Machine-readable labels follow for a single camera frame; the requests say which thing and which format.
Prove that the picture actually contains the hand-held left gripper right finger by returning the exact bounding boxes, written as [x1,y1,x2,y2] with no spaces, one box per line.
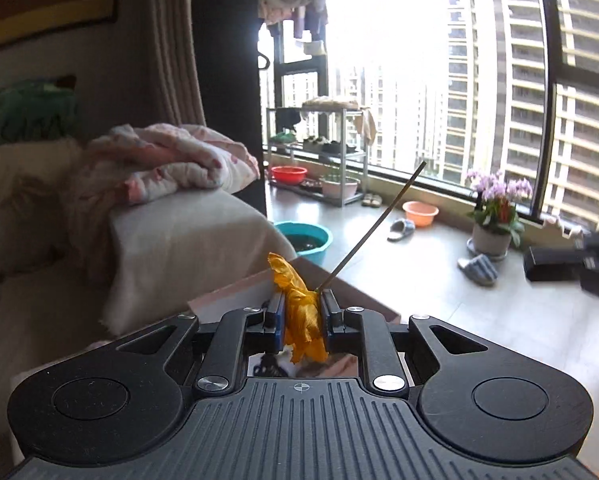
[320,290,505,394]

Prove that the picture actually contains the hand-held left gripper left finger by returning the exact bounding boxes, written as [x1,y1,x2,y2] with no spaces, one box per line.
[87,292,286,397]

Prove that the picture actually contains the yellow cloth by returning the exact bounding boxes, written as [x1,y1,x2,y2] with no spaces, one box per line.
[267,252,329,363]

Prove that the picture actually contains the pink cardboard box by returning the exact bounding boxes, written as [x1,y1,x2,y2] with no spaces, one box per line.
[187,257,403,378]

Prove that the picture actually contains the potted pink orchid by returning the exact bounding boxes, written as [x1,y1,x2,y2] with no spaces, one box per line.
[465,169,534,261]

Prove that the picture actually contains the striped blue slipper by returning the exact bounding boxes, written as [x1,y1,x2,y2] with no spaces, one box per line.
[457,254,500,287]

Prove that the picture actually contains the teal plastic basin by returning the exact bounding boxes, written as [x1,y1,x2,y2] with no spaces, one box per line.
[274,221,331,267]

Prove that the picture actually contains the grey slipper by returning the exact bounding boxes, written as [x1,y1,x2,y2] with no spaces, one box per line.
[387,218,416,242]

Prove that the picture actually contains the beige covered sofa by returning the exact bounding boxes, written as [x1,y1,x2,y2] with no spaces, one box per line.
[0,190,298,461]

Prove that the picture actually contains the pink plant pot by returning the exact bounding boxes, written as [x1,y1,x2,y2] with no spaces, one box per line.
[320,175,360,200]

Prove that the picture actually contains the orange plastic basin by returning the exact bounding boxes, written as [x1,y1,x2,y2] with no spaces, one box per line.
[402,201,440,228]

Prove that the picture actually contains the red plastic basin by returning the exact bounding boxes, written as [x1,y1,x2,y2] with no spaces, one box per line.
[270,165,309,186]

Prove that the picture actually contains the metal shoe rack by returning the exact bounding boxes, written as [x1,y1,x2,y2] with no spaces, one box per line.
[266,100,375,207]

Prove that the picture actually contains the dark shoes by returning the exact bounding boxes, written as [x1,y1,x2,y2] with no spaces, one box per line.
[302,136,357,155]

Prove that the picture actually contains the pink floral blanket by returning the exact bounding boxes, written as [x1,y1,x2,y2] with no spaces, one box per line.
[77,122,260,206]

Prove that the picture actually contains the beige lace cloth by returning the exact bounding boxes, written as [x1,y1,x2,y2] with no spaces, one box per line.
[302,96,360,111]

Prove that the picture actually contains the beige pillow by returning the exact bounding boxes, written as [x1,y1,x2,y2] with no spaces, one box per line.
[0,137,110,281]

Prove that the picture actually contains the beige curtain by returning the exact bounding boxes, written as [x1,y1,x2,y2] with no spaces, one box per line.
[147,0,203,126]

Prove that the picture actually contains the green cushion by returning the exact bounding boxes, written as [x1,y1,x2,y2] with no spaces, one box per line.
[0,77,80,150]

